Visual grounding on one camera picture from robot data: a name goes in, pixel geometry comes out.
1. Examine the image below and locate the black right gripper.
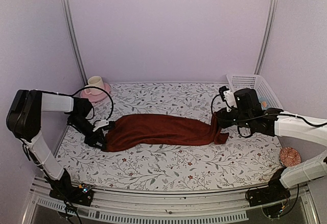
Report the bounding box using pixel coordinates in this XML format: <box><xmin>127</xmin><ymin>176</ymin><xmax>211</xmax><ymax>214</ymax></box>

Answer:
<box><xmin>217</xmin><ymin>107</ymin><xmax>253</xmax><ymax>129</ymax></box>

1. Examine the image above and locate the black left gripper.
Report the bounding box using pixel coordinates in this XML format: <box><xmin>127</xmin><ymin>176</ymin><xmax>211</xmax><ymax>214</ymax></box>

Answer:
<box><xmin>69</xmin><ymin>115</ymin><xmax>107</xmax><ymax>150</ymax></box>

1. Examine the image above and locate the blue patterned towel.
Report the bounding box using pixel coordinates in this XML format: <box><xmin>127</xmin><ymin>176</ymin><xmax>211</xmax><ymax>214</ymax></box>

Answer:
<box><xmin>259</xmin><ymin>97</ymin><xmax>270</xmax><ymax>110</ymax></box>

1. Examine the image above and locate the dark red towel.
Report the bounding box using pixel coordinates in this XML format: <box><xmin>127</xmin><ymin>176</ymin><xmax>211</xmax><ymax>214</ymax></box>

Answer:
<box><xmin>103</xmin><ymin>114</ymin><xmax>229</xmax><ymax>152</ymax></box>

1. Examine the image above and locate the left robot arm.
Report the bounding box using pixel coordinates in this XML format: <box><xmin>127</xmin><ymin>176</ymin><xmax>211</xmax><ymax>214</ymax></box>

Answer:
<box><xmin>6</xmin><ymin>89</ymin><xmax>109</xmax><ymax>201</ymax></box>

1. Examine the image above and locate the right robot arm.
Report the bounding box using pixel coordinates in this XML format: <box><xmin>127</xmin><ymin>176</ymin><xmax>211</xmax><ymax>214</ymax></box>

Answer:
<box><xmin>212</xmin><ymin>86</ymin><xmax>326</xmax><ymax>202</ymax></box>

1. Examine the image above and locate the pink saucer plate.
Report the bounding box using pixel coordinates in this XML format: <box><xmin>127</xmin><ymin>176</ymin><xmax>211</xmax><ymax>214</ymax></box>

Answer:
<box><xmin>80</xmin><ymin>85</ymin><xmax>107</xmax><ymax>103</ymax></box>

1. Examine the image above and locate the cream ribbed mug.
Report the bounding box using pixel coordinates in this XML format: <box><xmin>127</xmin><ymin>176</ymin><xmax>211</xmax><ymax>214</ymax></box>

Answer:
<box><xmin>87</xmin><ymin>76</ymin><xmax>104</xmax><ymax>89</ymax></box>

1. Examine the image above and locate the white plastic basket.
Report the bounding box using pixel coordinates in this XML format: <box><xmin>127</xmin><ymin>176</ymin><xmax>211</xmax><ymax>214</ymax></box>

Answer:
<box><xmin>226</xmin><ymin>74</ymin><xmax>283</xmax><ymax>110</ymax></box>

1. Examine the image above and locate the pink object at right edge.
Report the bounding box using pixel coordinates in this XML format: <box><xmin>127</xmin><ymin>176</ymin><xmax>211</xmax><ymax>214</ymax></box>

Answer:
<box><xmin>279</xmin><ymin>147</ymin><xmax>301</xmax><ymax>167</ymax></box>

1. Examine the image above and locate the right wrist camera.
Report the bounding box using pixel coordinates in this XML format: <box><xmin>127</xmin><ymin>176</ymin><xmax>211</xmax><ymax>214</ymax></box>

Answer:
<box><xmin>219</xmin><ymin>86</ymin><xmax>237</xmax><ymax>112</ymax></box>

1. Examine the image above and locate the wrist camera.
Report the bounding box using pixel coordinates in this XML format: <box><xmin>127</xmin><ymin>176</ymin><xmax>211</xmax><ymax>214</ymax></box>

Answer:
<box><xmin>92</xmin><ymin>119</ymin><xmax>115</xmax><ymax>132</ymax></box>
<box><xmin>219</xmin><ymin>86</ymin><xmax>237</xmax><ymax>112</ymax></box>

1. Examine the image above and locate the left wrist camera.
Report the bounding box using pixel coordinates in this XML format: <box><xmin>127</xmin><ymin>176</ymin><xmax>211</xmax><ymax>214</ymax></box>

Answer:
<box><xmin>92</xmin><ymin>119</ymin><xmax>115</xmax><ymax>132</ymax></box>

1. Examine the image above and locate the front aluminium rail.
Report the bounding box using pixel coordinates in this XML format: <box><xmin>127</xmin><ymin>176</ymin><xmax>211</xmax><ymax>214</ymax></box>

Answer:
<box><xmin>21</xmin><ymin>177</ymin><xmax>321</xmax><ymax>223</ymax></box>

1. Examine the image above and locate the right aluminium frame post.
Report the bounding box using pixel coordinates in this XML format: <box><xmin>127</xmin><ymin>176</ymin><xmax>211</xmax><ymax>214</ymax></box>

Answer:
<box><xmin>254</xmin><ymin>0</ymin><xmax>278</xmax><ymax>75</ymax></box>

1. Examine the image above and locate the aluminium frame post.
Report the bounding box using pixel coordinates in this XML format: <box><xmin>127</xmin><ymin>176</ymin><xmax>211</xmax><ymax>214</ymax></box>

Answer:
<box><xmin>61</xmin><ymin>0</ymin><xmax>87</xmax><ymax>85</ymax></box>
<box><xmin>254</xmin><ymin>0</ymin><xmax>278</xmax><ymax>75</ymax></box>

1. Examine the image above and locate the left aluminium frame post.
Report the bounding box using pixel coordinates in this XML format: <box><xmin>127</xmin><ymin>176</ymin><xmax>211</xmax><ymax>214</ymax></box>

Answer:
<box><xmin>61</xmin><ymin>0</ymin><xmax>87</xmax><ymax>85</ymax></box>

